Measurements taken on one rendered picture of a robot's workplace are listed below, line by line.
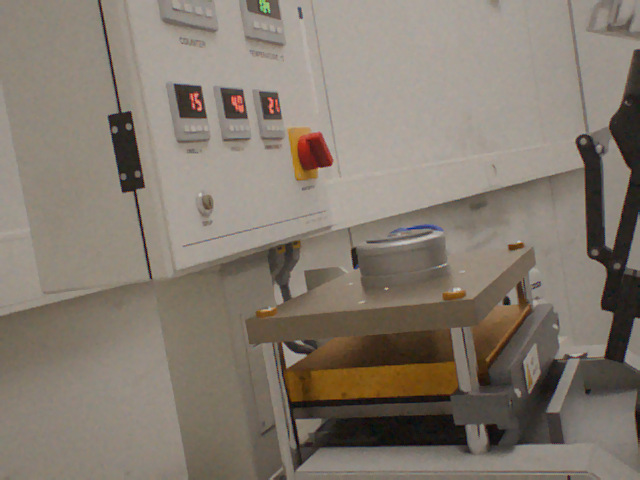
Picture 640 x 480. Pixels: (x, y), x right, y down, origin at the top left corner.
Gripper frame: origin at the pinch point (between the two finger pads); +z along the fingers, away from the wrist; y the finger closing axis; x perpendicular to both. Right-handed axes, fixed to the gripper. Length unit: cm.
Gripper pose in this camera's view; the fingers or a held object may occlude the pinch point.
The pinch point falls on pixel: (624, 314)
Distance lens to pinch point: 68.6
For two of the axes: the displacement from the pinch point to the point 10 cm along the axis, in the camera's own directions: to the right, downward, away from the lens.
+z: -1.5, 9.7, 2.1
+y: 9.0, 2.2, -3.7
